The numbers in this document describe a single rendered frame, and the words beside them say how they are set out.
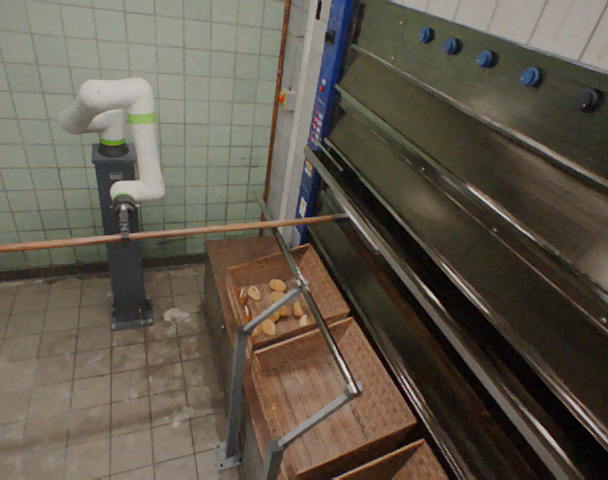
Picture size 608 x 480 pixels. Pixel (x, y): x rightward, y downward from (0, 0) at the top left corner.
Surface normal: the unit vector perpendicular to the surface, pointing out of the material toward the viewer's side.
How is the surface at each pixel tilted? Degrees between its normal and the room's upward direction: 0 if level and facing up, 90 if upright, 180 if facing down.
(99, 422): 0
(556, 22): 90
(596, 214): 70
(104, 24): 90
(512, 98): 90
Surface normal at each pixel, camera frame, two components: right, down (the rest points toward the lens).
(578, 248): -0.82, -0.21
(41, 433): 0.15, -0.81
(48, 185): 0.33, 0.58
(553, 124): -0.93, 0.07
